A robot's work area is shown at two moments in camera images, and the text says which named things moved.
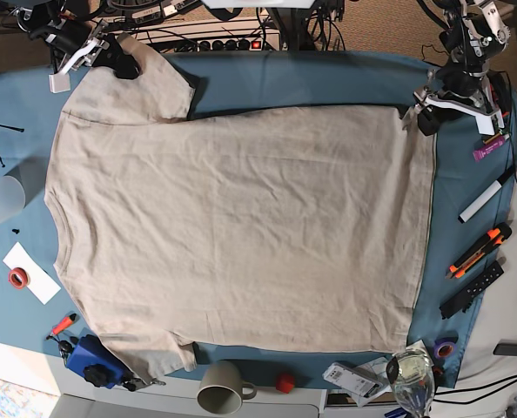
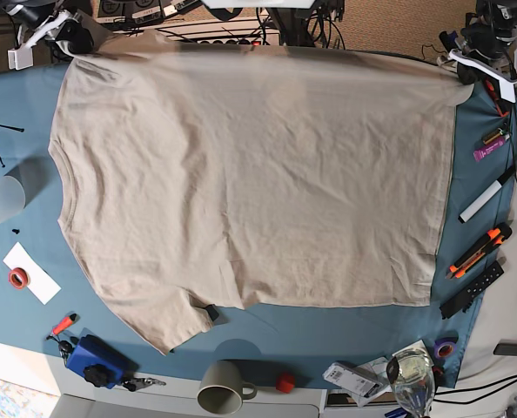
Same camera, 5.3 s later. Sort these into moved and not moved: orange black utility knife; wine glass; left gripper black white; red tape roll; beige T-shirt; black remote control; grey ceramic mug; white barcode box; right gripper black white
Moved: beige T-shirt; left gripper black white; right gripper black white
Not moved: black remote control; white barcode box; orange black utility knife; grey ceramic mug; red tape roll; wine glass
